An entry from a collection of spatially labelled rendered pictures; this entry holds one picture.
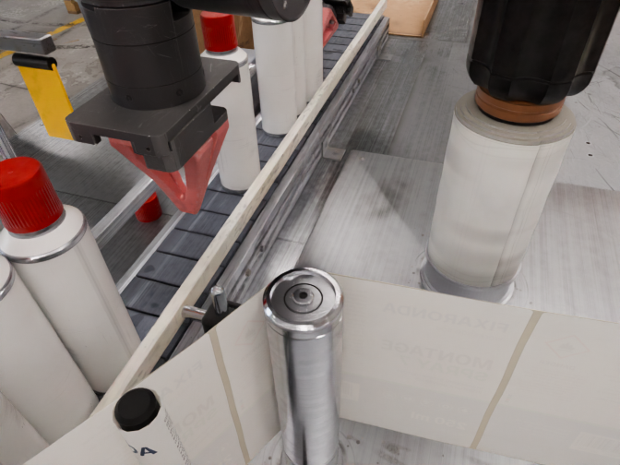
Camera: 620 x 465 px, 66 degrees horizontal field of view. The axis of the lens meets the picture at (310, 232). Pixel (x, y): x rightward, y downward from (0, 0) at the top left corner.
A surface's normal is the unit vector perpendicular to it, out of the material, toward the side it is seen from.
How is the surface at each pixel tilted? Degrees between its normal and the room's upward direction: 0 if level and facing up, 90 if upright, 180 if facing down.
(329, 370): 90
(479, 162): 90
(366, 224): 0
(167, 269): 0
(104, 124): 0
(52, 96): 90
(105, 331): 90
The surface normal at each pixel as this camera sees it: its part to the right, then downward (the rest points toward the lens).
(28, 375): 0.71, 0.46
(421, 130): -0.03, -0.74
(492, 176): -0.47, 0.56
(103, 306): 0.87, 0.32
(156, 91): 0.24, 0.65
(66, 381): 0.99, 0.07
